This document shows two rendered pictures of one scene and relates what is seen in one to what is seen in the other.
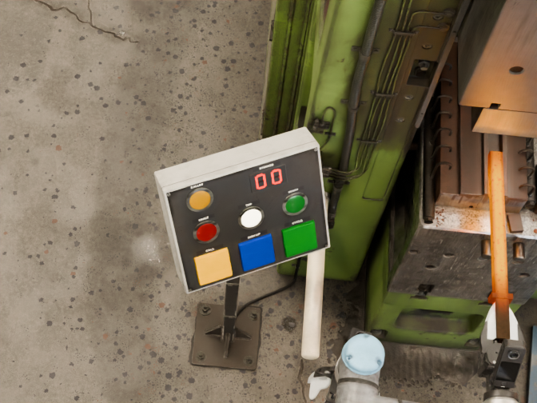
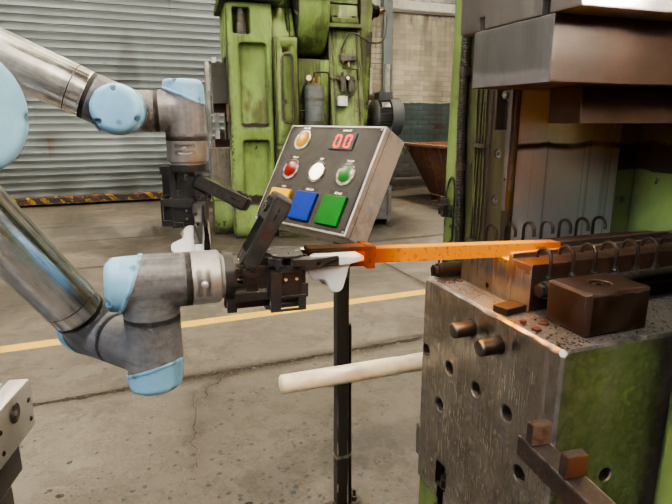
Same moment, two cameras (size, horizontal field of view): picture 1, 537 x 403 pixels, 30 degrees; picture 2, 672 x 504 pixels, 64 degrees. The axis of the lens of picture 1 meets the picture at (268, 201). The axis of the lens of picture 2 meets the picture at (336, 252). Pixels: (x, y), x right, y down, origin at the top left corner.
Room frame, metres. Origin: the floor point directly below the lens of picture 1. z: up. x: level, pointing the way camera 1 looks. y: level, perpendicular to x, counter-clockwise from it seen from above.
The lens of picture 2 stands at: (0.52, -1.29, 1.22)
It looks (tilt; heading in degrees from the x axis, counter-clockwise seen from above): 14 degrees down; 73
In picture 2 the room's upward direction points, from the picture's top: straight up
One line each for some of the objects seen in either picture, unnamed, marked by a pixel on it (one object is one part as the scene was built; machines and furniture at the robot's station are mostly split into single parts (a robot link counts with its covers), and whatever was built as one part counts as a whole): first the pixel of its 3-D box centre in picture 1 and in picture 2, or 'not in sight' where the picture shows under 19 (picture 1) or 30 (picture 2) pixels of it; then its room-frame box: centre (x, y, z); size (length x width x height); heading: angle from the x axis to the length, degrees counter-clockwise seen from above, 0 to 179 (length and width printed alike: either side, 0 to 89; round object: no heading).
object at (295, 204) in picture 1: (295, 204); (345, 174); (0.91, -0.06, 1.09); 0.05 x 0.03 x 0.04; 93
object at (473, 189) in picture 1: (479, 122); (586, 260); (1.26, -0.47, 0.96); 0.42 x 0.20 x 0.09; 3
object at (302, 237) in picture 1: (299, 237); (331, 211); (0.87, -0.08, 1.01); 0.07 x 0.05 x 0.07; 118
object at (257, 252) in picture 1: (256, 251); (303, 206); (0.83, 0.01, 1.01); 0.07 x 0.05 x 0.07; 118
